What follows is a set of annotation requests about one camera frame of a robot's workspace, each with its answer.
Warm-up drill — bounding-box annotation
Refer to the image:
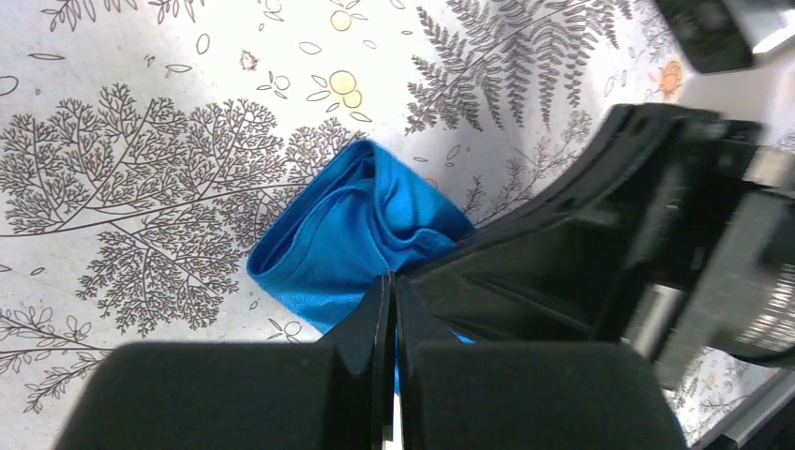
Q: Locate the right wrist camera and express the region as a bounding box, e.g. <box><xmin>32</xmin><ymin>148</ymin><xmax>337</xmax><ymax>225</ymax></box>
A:
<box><xmin>654</xmin><ymin>0</ymin><xmax>794</xmax><ymax>74</ymax></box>

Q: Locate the floral tablecloth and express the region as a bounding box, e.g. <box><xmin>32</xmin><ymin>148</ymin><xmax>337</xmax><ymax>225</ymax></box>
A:
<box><xmin>1</xmin><ymin>1</ymin><xmax>794</xmax><ymax>449</ymax></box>

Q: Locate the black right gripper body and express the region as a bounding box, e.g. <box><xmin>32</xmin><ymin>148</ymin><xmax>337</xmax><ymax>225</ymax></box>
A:
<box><xmin>624</xmin><ymin>121</ymin><xmax>794</xmax><ymax>388</ymax></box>

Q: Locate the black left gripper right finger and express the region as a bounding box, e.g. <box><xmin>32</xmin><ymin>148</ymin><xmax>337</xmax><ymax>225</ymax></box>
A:
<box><xmin>396</xmin><ymin>277</ymin><xmax>686</xmax><ymax>449</ymax></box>

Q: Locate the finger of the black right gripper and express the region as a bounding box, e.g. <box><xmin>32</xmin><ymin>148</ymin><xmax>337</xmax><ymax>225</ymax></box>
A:
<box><xmin>408</xmin><ymin>103</ymin><xmax>721</xmax><ymax>340</ymax></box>

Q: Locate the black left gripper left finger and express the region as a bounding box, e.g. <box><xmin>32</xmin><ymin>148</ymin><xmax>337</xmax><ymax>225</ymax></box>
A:
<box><xmin>56</xmin><ymin>274</ymin><xmax>394</xmax><ymax>449</ymax></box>

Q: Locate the blue cloth napkin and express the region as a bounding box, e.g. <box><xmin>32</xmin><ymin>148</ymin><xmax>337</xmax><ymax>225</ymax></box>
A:
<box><xmin>247</xmin><ymin>140</ymin><xmax>475</xmax><ymax>334</ymax></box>

